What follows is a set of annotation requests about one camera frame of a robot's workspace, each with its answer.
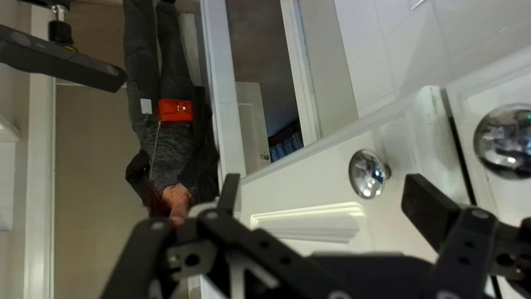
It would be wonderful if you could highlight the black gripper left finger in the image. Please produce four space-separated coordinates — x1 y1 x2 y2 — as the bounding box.
99 174 355 299

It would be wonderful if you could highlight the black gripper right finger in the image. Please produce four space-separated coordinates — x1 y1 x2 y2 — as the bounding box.
401 174 531 299

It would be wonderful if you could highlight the chrome door knob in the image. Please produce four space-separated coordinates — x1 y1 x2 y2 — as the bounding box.
473 103 531 179
348 149 391 199

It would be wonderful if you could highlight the white upper cabinet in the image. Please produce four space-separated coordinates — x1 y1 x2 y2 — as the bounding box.
239 86 468 261

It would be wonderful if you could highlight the person in grey clothes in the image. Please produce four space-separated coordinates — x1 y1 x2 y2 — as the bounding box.
122 0 219 226

